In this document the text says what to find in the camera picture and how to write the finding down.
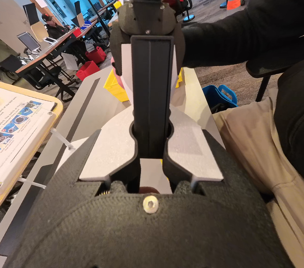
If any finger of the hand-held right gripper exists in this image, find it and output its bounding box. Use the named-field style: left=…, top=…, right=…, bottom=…
left=121, top=43, right=133, bottom=107
left=171, top=43, right=182, bottom=105

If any black network switch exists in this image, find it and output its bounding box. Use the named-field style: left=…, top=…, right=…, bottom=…
left=131, top=35, right=175, bottom=160

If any blue tote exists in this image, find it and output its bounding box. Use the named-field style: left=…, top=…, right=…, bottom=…
left=202, top=85, right=238, bottom=114

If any yellow plastic bin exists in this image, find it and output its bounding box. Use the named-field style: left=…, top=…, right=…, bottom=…
left=103, top=67, right=183, bottom=103

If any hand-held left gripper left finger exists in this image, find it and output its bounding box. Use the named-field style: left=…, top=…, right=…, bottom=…
left=79, top=108, right=141, bottom=193

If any wooden board with black panel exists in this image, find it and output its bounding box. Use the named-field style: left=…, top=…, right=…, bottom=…
left=71, top=1, right=85, bottom=27
left=23, top=3, right=49, bottom=41

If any white paper sheet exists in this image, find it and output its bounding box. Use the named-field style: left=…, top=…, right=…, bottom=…
left=61, top=53, right=79, bottom=70

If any person's leg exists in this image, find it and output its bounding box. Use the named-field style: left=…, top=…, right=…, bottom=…
left=266, top=175, right=304, bottom=268
left=212, top=88, right=304, bottom=202

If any person's black jacket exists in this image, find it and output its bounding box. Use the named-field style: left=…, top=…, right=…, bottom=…
left=275, top=59, right=304, bottom=178

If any person's right leg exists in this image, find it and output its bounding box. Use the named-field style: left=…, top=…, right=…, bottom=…
left=212, top=88, right=304, bottom=202

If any instruction sheet on wooden board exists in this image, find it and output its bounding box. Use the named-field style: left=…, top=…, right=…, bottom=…
left=0, top=82, right=64, bottom=204

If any tablet on stand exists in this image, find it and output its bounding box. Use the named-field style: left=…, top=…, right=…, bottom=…
left=17, top=32, right=41, bottom=53

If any wooden desk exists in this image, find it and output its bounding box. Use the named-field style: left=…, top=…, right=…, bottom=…
left=15, top=21, right=107, bottom=102

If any person's right forearm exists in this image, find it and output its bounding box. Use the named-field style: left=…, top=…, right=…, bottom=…
left=182, top=0, right=304, bottom=69

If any person's left leg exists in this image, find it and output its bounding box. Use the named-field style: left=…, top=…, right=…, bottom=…
left=266, top=175, right=304, bottom=268

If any person's right hand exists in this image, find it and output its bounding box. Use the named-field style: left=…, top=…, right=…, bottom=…
left=111, top=57, right=127, bottom=91

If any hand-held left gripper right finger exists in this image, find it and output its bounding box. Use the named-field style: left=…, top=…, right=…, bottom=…
left=163, top=105, right=225, bottom=193

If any red tote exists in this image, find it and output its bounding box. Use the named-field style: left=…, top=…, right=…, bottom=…
left=85, top=46, right=107, bottom=64
left=76, top=61, right=101, bottom=81

